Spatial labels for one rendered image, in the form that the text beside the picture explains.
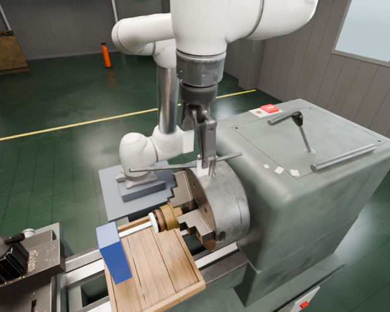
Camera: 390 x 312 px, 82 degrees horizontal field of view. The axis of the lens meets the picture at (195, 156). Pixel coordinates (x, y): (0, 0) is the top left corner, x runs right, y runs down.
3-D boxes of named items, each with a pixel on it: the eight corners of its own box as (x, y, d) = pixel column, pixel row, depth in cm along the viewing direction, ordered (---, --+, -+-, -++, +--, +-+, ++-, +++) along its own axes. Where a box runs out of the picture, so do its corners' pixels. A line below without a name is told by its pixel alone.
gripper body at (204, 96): (173, 73, 45) (174, 112, 52) (189, 91, 40) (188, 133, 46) (207, 69, 48) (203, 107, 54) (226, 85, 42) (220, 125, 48)
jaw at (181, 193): (196, 195, 83) (188, 164, 82) (202, 197, 78) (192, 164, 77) (168, 205, 79) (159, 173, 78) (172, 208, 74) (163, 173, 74)
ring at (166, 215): (174, 194, 78) (148, 203, 75) (185, 213, 72) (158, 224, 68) (176, 211, 84) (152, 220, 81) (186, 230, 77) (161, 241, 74)
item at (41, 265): (64, 246, 80) (59, 238, 77) (65, 272, 72) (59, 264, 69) (-6, 272, 72) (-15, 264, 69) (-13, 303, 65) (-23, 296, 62)
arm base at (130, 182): (114, 172, 137) (111, 165, 134) (148, 163, 145) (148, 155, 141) (119, 192, 124) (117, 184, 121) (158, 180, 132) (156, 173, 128)
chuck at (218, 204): (194, 191, 104) (200, 140, 81) (230, 254, 84) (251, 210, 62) (176, 198, 101) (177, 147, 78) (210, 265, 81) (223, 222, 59)
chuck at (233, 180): (200, 189, 105) (208, 138, 83) (238, 251, 86) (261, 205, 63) (194, 191, 104) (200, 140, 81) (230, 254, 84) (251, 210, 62)
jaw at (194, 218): (205, 204, 77) (224, 228, 68) (205, 215, 80) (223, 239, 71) (175, 216, 73) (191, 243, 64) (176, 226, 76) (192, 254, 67)
